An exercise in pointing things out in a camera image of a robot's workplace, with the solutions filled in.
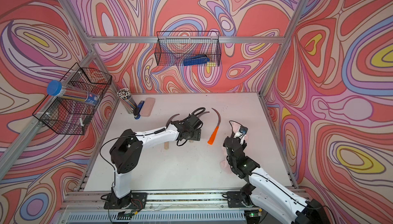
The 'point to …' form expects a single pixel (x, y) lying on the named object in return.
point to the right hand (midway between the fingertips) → (233, 136)
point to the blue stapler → (139, 106)
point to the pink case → (148, 107)
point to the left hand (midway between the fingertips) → (196, 135)
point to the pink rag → (224, 164)
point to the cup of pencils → (125, 95)
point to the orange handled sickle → (211, 140)
